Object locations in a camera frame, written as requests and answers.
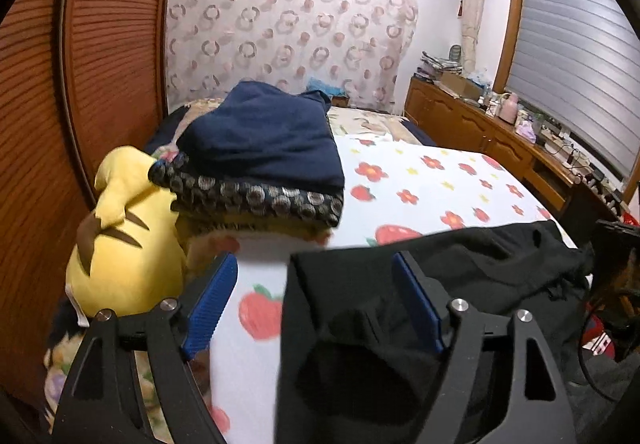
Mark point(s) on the circle-patterned lace curtain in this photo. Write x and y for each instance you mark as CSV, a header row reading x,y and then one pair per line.
x,y
354,45

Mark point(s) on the grey window blind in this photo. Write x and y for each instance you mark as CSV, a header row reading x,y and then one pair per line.
x,y
578,61

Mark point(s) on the black t-shirt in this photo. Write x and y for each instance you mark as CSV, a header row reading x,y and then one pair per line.
x,y
353,369

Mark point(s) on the cardboard box on cabinet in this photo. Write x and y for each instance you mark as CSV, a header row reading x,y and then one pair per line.
x,y
461,86

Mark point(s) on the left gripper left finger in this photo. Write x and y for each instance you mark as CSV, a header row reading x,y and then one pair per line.
x,y
102,400

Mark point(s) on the folded circle-patterned dark garment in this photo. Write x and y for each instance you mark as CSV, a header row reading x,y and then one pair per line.
x,y
238,200

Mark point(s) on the folded navy blue garment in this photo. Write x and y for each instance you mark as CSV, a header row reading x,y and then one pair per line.
x,y
269,136

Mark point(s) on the wooden sideboard cabinet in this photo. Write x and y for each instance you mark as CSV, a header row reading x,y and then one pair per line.
x,y
455,124

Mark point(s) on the pink jug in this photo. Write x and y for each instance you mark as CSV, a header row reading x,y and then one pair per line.
x,y
509,107

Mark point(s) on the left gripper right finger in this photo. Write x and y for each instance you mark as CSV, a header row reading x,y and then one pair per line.
x,y
497,380

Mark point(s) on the small box with blue cloth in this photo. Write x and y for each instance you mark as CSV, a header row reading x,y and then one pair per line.
x,y
337,96

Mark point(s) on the wooden louvered wardrobe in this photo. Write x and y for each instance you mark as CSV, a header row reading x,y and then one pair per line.
x,y
78,78

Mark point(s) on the yellow plush toy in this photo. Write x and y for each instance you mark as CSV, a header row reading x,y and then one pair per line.
x,y
127,255

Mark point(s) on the stack of papers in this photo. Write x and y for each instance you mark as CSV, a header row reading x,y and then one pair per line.
x,y
434,67

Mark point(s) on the white strawberry flower sheet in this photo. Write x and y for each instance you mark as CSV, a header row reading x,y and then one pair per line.
x,y
393,191

